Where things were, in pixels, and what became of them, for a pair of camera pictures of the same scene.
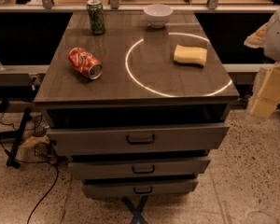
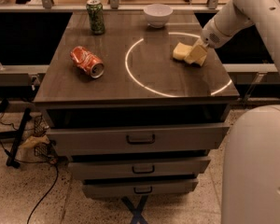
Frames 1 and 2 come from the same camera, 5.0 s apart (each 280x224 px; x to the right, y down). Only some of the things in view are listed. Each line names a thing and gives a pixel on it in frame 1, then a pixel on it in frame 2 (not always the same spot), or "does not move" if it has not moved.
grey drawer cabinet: (136, 101) does not move
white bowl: (158, 15) does not move
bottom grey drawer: (136, 188) does not move
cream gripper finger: (257, 39) → (211, 35)
